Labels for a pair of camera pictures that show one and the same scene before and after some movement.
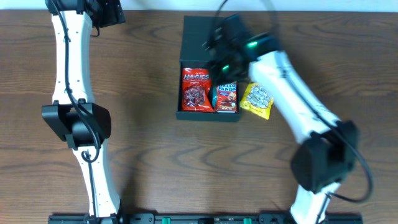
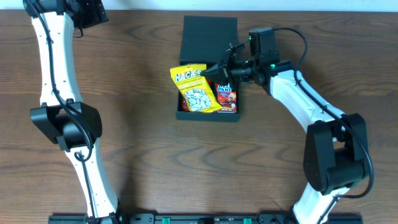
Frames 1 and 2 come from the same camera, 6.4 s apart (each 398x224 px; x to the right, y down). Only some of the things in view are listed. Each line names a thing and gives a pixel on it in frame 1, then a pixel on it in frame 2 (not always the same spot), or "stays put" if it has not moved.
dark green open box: (194, 32) stays put
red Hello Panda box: (227, 98) stays put
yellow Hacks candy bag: (257, 100) → (196, 88)
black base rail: (198, 219) stays put
